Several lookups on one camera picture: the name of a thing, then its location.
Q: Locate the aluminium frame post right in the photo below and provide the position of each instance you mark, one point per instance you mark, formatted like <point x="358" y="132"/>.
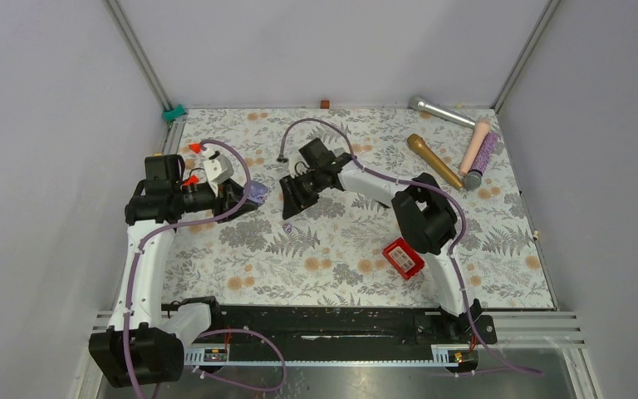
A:
<point x="525" y="54"/>

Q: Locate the aluminium frame post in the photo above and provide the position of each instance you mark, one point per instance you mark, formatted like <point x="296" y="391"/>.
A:
<point x="525" y="54"/>
<point x="139" y="54"/>

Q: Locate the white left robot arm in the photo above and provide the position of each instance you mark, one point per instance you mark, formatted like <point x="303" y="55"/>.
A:
<point x="138" y="345"/>

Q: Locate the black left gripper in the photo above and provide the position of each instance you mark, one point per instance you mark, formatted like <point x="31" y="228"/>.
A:
<point x="230" y="194"/>

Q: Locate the floral table mat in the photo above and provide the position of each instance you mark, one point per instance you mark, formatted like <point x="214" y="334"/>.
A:
<point x="333" y="256"/>

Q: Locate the red rectangular block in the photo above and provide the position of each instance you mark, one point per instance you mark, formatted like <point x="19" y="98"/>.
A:
<point x="192" y="180"/>

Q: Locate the lavender oval case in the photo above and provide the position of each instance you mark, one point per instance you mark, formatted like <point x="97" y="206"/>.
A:
<point x="258" y="193"/>

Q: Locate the gold microphone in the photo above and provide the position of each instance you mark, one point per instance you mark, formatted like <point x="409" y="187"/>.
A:
<point x="417" y="144"/>

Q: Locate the aluminium frame post left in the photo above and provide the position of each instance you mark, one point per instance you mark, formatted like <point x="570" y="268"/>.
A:
<point x="139" y="54"/>

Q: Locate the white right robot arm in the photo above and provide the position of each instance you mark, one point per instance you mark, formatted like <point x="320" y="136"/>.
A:
<point x="425" y="214"/>

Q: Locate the pink microphone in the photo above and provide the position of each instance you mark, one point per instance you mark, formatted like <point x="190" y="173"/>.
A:
<point x="481" y="129"/>

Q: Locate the red wedge block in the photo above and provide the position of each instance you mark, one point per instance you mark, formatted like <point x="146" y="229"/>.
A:
<point x="195" y="147"/>

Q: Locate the purple glitter microphone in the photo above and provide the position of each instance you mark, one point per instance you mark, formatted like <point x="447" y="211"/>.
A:
<point x="474" y="176"/>

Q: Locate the teal arch block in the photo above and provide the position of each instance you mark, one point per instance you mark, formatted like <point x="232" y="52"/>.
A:
<point x="174" y="113"/>

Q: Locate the silver microphone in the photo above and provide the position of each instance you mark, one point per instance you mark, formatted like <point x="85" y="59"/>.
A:
<point x="418" y="103"/>

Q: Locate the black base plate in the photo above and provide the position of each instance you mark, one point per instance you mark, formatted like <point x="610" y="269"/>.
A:
<point x="320" y="334"/>

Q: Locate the red parts bin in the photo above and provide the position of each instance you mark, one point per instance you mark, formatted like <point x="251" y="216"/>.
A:
<point x="403" y="258"/>

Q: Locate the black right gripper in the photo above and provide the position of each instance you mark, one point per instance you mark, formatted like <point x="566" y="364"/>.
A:
<point x="295" y="203"/>

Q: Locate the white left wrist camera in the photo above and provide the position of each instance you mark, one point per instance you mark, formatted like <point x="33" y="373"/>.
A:
<point x="218" y="169"/>

